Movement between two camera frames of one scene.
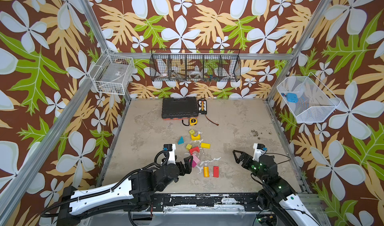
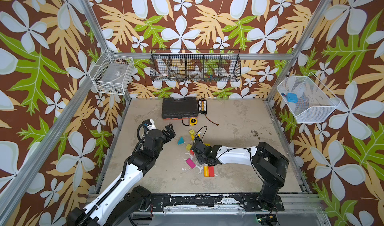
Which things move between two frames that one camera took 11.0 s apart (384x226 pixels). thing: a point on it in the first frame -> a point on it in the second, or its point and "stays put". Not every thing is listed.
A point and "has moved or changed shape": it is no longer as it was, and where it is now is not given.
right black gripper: [246, 159] -> [201, 149]
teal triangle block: [181, 141] stays put
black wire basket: [195, 65] stays put
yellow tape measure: [193, 121] stays put
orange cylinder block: [206, 171] stays put
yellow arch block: [195, 138] stays put
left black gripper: [188, 168] -> [170, 131]
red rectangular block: [216, 171] has moved or changed shape
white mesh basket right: [307, 99] stays put
